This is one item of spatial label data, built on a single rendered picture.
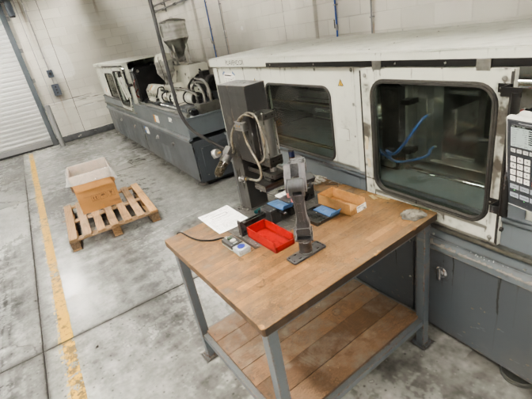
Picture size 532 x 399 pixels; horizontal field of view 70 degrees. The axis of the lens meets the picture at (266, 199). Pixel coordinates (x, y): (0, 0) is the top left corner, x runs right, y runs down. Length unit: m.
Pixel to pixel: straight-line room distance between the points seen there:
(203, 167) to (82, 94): 6.25
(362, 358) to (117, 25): 10.12
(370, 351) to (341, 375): 0.23
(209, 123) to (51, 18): 6.54
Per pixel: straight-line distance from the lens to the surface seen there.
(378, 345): 2.32
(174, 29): 6.57
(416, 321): 2.49
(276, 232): 2.00
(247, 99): 1.97
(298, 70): 2.72
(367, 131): 2.27
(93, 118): 11.04
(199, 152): 5.15
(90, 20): 11.06
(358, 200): 2.18
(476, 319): 2.40
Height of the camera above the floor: 1.92
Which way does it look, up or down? 25 degrees down
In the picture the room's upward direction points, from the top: 11 degrees counter-clockwise
